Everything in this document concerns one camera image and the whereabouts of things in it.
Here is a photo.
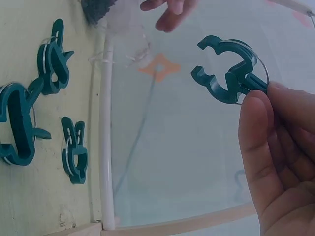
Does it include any large green plastic spring clip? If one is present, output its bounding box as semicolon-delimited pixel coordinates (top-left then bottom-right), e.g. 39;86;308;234
0;77;53;167

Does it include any dark grey fuzzy object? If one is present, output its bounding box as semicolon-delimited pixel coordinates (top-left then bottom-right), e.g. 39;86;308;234
80;0;117;26

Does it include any small green plastic spring clip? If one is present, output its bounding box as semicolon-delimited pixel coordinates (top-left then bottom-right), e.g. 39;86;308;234
61;116;89;185

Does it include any person's left hand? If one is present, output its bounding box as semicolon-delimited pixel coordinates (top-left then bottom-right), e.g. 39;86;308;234
139;0;195;33

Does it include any person's right hand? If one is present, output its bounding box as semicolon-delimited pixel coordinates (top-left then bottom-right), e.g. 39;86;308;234
239;81;315;236

